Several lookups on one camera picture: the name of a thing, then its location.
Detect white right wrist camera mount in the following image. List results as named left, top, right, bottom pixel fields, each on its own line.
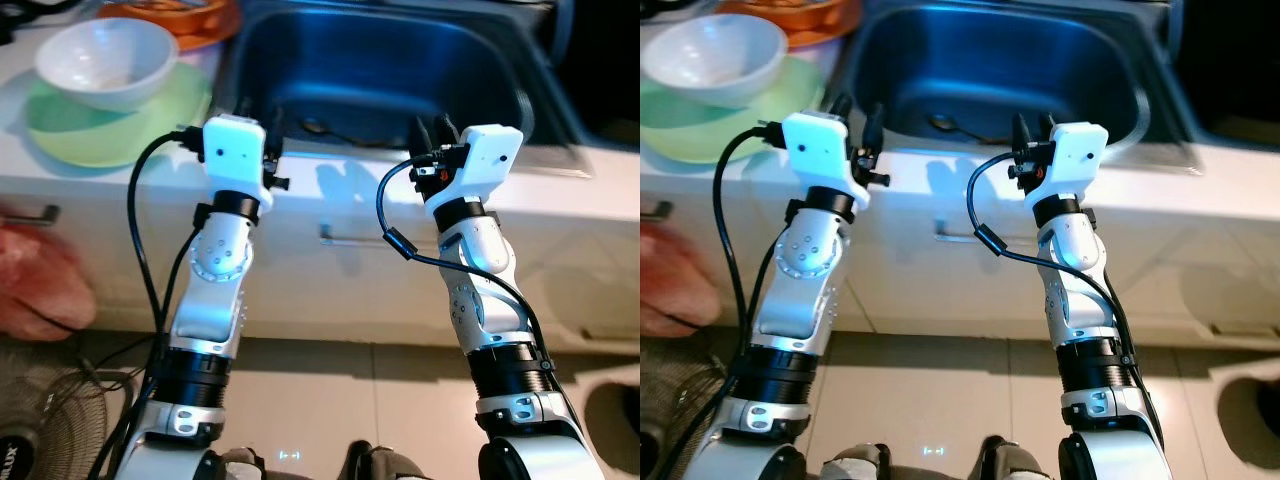
left=1022, top=122, right=1110, bottom=203
left=425, top=125, right=525, bottom=208

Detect white bowl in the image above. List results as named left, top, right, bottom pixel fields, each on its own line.
left=640, top=13, right=789, bottom=109
left=35, top=17, right=181, bottom=114

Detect light green plate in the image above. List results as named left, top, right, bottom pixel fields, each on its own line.
left=22, top=60, right=216, bottom=169
left=640, top=55, right=833, bottom=166

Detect floor fan with wire grille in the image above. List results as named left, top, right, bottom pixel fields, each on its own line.
left=0, top=335, right=139, bottom=480
left=640, top=345, right=749, bottom=480

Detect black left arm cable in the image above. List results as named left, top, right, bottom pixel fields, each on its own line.
left=88, top=127, right=208, bottom=480
left=655, top=125, right=791, bottom=480

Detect white kitchen cabinet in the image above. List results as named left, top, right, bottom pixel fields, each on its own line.
left=640, top=170, right=1280, bottom=346
left=0, top=175, right=641, bottom=351

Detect orange bowl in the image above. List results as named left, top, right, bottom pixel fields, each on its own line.
left=95, top=0, right=244, bottom=53
left=715, top=0, right=863, bottom=49

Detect stainless steel kitchen sink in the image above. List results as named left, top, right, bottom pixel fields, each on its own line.
left=208, top=0, right=593, bottom=179
left=828, top=0, right=1203, bottom=173

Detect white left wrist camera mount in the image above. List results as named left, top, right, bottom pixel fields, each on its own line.
left=200, top=115, right=277, bottom=212
left=782, top=110, right=869, bottom=210

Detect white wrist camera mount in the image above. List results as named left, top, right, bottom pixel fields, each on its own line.
left=200, top=115, right=277, bottom=212
left=1022, top=122, right=1110, bottom=203
left=782, top=110, right=869, bottom=210
left=425, top=125, right=525, bottom=208

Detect metal spoon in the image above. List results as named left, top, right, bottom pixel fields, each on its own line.
left=925, top=113, right=1011, bottom=143
left=298, top=115, right=401, bottom=143

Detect red plastic bag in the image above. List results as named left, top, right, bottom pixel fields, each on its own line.
left=640, top=220, right=717, bottom=339
left=0, top=222, right=99, bottom=344

